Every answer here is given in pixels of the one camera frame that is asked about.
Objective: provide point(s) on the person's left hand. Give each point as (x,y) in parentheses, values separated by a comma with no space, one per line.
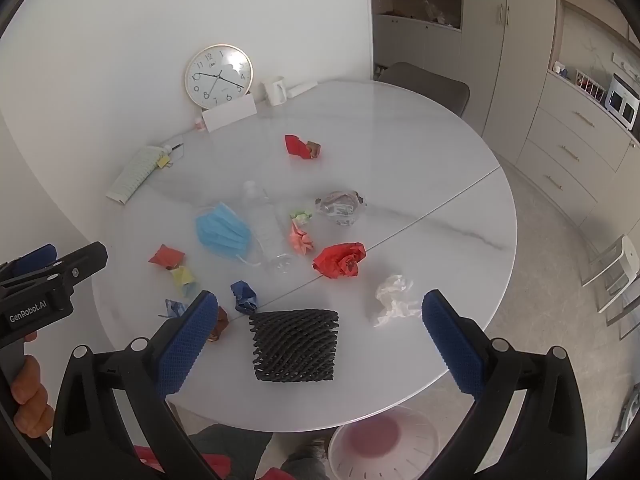
(30,390)

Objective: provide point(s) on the clear plastic bag in niche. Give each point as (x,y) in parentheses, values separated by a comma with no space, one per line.
(436,12)

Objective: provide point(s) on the grey chair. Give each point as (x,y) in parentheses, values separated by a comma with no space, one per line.
(425,85)

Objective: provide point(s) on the black foam net sleeve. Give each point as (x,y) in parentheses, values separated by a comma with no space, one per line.
(295,347)

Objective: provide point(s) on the tall beige two-door cabinet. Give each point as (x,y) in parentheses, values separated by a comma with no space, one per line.
(515,60)

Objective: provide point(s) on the blue face mask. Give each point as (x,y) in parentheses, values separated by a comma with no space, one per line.
(220,232)

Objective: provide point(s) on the countertop dish rack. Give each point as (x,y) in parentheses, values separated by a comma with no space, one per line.
(590,85)

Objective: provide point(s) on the beige upper wall cabinet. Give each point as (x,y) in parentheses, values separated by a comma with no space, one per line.
(590,5)

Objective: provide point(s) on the clear plastic wrapper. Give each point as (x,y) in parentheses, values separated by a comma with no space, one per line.
(340,207)

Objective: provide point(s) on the round white wall clock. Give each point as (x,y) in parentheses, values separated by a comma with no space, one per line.
(217,75)

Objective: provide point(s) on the pink wrapper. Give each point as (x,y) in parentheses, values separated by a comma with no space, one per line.
(301,240)

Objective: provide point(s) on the white countertop oven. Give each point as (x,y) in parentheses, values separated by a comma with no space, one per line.
(622,100)

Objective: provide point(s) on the beige drawer cabinet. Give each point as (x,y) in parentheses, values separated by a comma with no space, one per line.
(565,130)

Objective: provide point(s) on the cup on counter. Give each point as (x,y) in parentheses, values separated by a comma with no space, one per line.
(557,67)

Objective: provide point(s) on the yellow paper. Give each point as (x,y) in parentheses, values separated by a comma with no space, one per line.
(182,277)

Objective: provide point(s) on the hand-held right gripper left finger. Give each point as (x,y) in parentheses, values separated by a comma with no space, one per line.
(190,340)

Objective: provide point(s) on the green paper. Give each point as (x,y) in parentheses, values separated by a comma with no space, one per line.
(301,217)

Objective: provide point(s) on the brown wrapper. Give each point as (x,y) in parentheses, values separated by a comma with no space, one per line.
(220,325)

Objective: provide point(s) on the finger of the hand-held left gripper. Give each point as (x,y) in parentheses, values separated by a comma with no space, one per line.
(85,260)
(37,256)

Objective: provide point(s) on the white wall rail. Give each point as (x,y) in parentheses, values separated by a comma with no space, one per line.
(627,64)

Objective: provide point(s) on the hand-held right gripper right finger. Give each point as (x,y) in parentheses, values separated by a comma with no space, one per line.
(450,345)

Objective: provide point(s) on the white mug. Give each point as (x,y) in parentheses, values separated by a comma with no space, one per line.
(275,92)

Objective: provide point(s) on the small blue foil wrapper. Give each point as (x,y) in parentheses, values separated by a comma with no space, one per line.
(175,307)

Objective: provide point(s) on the red and brown paper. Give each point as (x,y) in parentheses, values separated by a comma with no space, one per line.
(296,146)

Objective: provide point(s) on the white tissue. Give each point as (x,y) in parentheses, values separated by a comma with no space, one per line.
(392,300)

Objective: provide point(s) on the dark blue wrapper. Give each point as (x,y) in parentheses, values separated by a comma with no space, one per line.
(245,297)

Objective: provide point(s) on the beige cabinet with niche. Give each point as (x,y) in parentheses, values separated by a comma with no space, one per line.
(415,50)

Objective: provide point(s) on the person's floral jacket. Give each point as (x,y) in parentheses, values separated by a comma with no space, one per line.
(217,462)

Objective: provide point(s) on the white paper roll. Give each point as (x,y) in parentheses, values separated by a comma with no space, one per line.
(300,90)

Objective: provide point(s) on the white card box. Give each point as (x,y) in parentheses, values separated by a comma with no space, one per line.
(227,115)

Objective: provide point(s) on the clear plastic bottle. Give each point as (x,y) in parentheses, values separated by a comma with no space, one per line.
(265,225)

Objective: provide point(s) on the small red paper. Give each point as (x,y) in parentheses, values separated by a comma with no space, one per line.
(165,256)

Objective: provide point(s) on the white stool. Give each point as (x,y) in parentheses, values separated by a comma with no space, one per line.
(627,320)
(625,260)

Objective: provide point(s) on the red plastic bag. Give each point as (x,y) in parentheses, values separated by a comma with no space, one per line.
(335,260)

